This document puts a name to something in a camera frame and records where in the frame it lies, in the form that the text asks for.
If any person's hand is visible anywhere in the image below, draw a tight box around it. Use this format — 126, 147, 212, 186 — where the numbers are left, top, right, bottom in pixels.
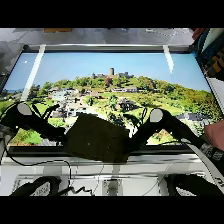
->
204, 119, 224, 152

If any dark brown garment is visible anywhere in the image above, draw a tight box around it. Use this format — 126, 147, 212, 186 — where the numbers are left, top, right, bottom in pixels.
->
62, 112, 132, 165

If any silver frame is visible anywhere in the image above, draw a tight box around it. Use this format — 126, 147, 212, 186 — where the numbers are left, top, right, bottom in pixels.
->
0, 150, 224, 197

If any black cable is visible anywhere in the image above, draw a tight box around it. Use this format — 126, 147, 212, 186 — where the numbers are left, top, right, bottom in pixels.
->
1, 139, 96, 197

